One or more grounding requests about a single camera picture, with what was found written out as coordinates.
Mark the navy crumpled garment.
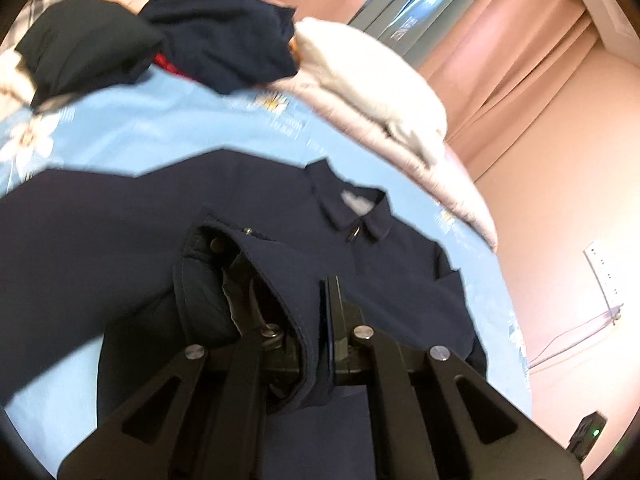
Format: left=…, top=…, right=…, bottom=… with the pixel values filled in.
left=140, top=0, right=302, bottom=95

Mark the pale pink quilt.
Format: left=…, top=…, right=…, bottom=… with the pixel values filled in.
left=270, top=77, right=499, bottom=253

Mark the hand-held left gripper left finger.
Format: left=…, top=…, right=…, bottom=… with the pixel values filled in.
left=56, top=255, right=301, bottom=480

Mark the white folded quilt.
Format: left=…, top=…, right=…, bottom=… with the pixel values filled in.
left=292, top=16, right=449, bottom=168

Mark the red cloth under garments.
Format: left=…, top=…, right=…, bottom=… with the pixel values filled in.
left=151, top=51, right=197, bottom=80

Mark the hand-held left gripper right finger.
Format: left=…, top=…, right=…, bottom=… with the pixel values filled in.
left=322, top=275, right=584, bottom=480

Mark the black crumpled garment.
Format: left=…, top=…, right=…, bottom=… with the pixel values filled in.
left=15, top=0, right=166, bottom=107

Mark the thin wall cable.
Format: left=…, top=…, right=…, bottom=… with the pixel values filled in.
left=527, top=307, right=621, bottom=368

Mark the pink curtain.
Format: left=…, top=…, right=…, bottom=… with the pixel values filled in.
left=207, top=0, right=608, bottom=181

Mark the light blue floral bedsheet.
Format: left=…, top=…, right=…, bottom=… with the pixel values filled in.
left=0, top=67, right=533, bottom=428

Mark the white wall power strip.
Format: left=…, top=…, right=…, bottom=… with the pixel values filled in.
left=584, top=240, right=627, bottom=327

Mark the navy collared jacket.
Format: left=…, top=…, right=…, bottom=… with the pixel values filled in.
left=0, top=147, right=488, bottom=480

